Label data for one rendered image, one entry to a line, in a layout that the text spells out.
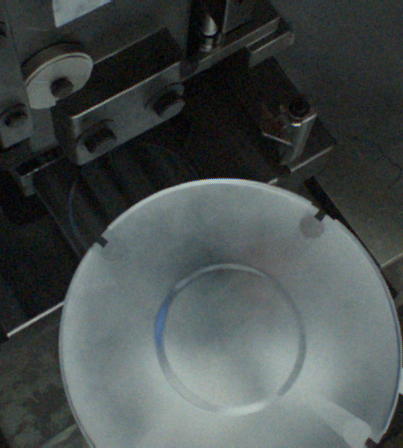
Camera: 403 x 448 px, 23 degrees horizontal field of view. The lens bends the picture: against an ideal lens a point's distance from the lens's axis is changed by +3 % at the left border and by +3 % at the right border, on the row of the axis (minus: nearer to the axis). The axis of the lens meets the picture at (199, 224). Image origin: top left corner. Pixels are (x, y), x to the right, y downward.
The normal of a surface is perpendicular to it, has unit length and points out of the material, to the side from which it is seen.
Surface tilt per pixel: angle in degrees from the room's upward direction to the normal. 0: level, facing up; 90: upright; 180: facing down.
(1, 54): 90
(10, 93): 90
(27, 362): 0
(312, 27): 0
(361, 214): 0
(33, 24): 90
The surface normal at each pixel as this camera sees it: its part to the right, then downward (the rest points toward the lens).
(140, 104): 0.54, 0.80
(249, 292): 0.08, -0.32
